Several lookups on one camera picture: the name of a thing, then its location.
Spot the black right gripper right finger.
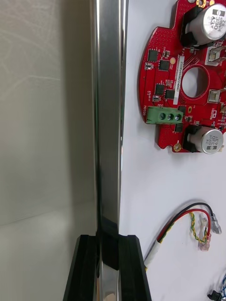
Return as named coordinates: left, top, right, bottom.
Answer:
left=117, top=234, right=153, bottom=301

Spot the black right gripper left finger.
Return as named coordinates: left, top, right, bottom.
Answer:
left=62, top=234, right=100, bottom=301

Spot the red black green-yellow wire harness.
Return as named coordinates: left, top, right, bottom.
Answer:
left=143, top=202, right=223, bottom=271

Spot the blue-white twisted wire harness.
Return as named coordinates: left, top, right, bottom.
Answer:
left=207, top=267, right=226, bottom=301

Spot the steel tray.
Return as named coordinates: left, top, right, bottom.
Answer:
left=89, top=0, right=129, bottom=301

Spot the round red circuit board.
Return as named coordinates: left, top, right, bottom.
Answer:
left=137, top=0, right=226, bottom=155

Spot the white paper sheet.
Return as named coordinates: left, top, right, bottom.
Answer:
left=118, top=0, right=226, bottom=301

